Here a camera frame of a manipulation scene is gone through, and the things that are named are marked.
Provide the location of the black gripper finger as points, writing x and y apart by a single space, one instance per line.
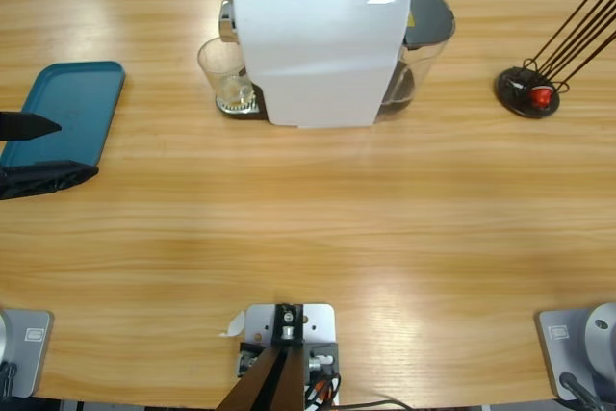
24 126
43 179

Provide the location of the clear drinking glass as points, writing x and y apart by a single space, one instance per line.
223 69

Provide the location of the white capsule coffee machine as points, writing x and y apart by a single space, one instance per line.
313 55

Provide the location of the red coffee capsule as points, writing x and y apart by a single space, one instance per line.
543 95

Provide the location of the teal plastic tray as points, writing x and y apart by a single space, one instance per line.
82 93

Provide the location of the metal grille drip tray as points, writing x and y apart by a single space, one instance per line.
245 111

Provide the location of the white tape scrap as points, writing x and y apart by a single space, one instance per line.
236 324

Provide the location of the clear water tank black lid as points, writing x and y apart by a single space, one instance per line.
430 16

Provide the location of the black capsule holder with rods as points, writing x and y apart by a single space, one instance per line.
510 93

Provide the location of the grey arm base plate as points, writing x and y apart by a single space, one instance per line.
560 334
33 334

